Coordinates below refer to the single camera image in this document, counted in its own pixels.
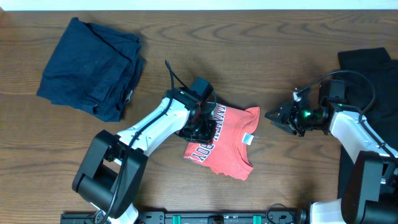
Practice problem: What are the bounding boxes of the black clothes pile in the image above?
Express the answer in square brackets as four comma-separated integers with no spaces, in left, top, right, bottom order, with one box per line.
[337,47,398,200]

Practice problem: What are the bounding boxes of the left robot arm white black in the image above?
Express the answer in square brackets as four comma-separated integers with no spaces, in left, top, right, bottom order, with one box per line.
[72,86,217,223]

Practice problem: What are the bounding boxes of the folded navy blue shirt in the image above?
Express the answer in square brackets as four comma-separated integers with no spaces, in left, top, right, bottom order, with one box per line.
[37,17,145,122]

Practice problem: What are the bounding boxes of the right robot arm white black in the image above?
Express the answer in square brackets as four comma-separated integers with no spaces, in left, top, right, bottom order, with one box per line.
[264,101,397,223]

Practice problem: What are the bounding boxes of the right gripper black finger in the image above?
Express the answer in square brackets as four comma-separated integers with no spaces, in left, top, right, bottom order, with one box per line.
[264,106,284,119]
[271,121,297,135]

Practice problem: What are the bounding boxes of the orange red t-shirt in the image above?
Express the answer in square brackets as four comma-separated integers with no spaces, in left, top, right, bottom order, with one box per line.
[183,105,261,181]

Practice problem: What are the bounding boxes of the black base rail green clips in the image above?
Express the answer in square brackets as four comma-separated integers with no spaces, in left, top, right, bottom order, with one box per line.
[60,210,302,224]

